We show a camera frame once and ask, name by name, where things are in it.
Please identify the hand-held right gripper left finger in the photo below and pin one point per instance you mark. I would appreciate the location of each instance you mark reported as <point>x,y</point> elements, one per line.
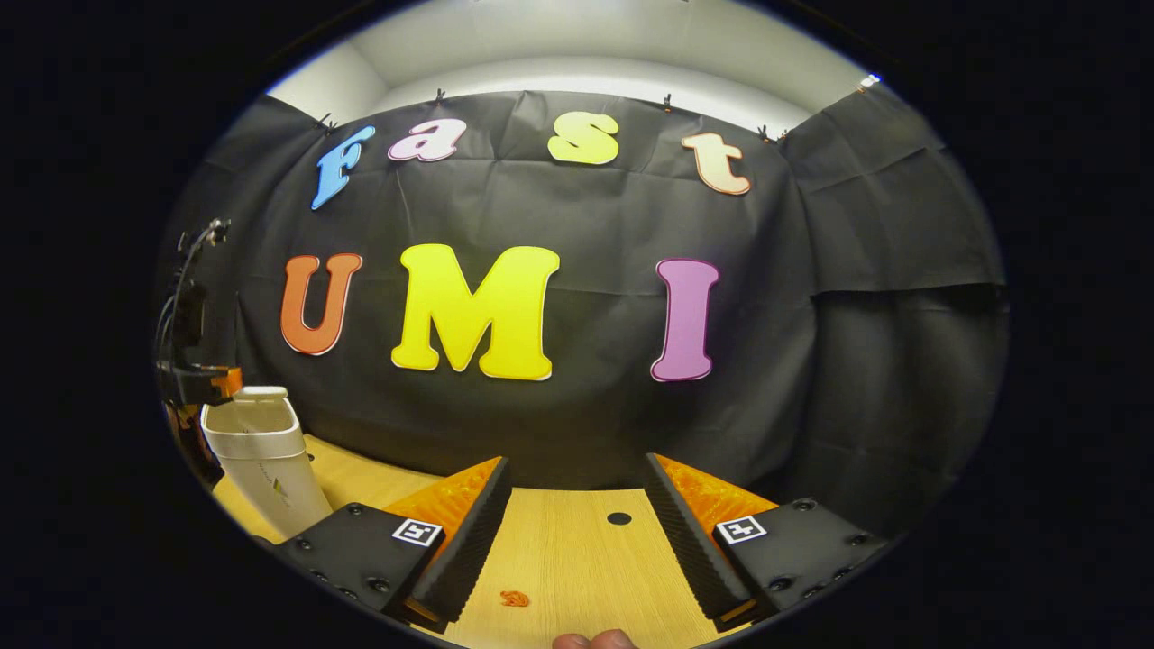
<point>469,550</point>

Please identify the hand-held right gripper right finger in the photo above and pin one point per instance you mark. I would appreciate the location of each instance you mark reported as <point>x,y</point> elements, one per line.
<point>690,541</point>

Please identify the orange paper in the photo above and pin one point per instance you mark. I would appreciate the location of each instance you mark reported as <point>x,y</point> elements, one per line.
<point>515,598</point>

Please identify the white desktop garbage bin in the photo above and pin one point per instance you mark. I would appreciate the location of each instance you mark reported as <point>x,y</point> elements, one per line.
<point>270,478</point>

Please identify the wooden desktop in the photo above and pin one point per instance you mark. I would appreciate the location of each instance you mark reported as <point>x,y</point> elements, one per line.
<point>568,559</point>

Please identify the black backdrop cloth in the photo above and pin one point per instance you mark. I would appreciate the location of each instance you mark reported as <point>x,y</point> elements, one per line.
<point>577,216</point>

